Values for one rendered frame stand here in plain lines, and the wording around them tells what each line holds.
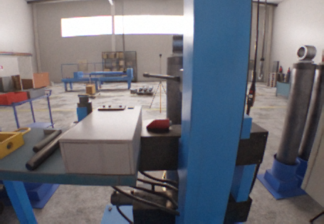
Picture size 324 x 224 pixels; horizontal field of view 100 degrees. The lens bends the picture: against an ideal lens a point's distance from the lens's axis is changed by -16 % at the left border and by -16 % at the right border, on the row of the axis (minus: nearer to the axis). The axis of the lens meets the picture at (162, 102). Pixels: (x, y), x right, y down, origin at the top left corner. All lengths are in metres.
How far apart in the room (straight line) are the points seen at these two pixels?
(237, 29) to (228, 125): 0.30
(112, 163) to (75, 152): 0.12
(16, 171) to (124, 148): 0.42
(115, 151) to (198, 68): 0.36
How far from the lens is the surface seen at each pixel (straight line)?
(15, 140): 0.92
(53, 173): 0.66
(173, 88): 1.29
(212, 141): 0.57
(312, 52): 2.05
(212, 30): 0.52
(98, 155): 0.55
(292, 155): 2.20
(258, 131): 0.95
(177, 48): 1.32
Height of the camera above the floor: 1.41
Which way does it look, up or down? 13 degrees down
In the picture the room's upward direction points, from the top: straight up
